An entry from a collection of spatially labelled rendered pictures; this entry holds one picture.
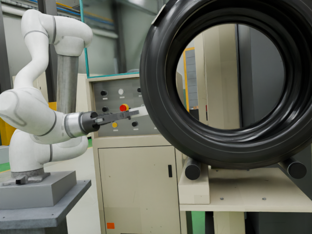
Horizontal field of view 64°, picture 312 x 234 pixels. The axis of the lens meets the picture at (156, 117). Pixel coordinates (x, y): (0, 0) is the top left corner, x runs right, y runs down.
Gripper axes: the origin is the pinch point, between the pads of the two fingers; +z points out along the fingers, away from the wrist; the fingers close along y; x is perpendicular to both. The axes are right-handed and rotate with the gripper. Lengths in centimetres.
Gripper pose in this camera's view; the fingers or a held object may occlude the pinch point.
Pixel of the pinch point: (139, 111)
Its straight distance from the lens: 85.6
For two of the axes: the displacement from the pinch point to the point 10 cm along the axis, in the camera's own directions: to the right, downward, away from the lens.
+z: 9.6, -1.9, -2.1
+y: 1.9, -1.0, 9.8
